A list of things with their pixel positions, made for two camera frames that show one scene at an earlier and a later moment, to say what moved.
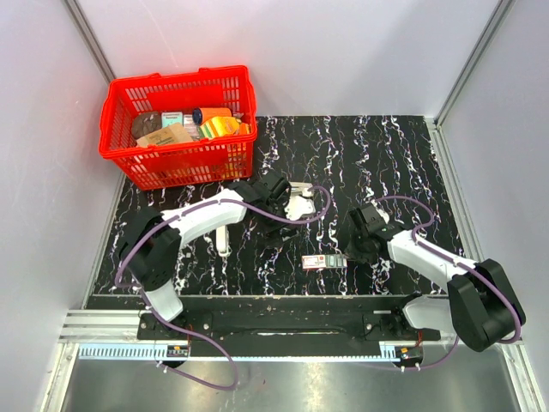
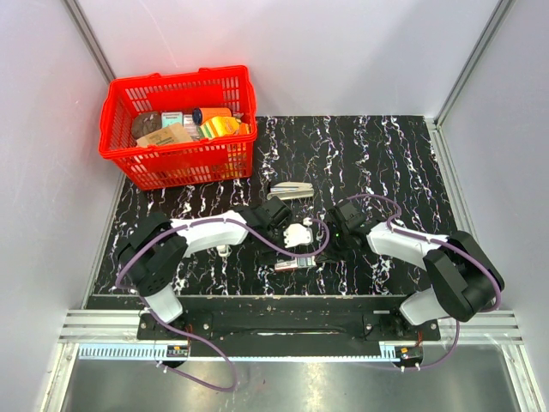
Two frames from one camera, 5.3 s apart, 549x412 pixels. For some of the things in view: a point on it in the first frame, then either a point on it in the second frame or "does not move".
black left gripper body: (272, 232) -> (269, 256)
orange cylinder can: (202, 114) does not move
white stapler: (300, 189) does not move
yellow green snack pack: (223, 126) does not move
